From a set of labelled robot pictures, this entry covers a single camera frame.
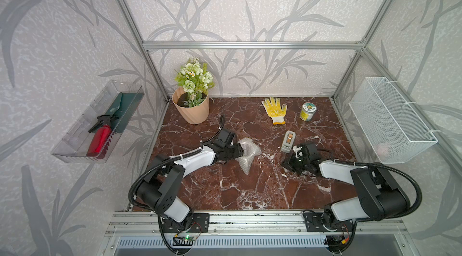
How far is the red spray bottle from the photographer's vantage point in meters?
0.56

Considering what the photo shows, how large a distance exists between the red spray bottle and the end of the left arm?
33cm

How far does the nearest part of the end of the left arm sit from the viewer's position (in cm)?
68

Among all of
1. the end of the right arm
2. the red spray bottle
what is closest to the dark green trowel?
the red spray bottle

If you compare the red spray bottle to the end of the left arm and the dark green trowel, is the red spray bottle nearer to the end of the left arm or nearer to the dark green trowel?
the dark green trowel

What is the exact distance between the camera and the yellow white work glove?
1.10 m
